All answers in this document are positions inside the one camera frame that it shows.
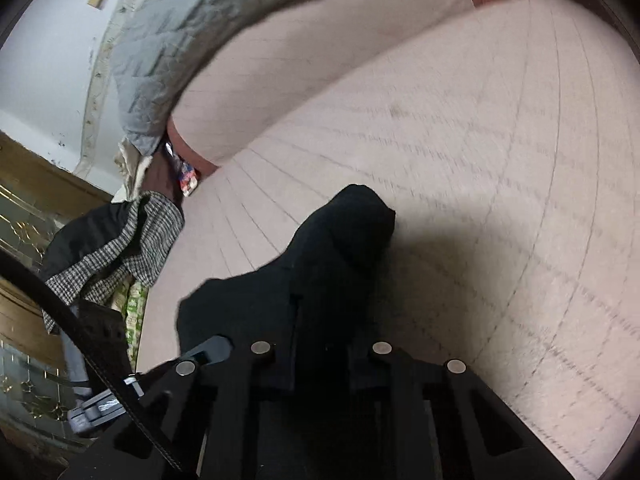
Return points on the black pants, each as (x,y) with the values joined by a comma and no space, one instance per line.
(324,287)

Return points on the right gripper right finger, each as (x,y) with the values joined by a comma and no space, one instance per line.
(441,421)

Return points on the grey houndstooth garment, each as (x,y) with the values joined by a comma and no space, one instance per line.
(93,254)

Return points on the pink sofa back cushion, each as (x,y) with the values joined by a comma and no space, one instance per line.
(282,61)

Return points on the red blue snack packet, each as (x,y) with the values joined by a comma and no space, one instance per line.
(188,176)

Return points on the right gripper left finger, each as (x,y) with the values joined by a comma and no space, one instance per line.
(198,421)

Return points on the cream fringed cloth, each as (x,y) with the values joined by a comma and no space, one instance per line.
(132,167)

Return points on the green patterned cloth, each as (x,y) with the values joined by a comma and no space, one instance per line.
(129,299)

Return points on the grey quilted blanket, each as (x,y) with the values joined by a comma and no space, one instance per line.
(162,47)

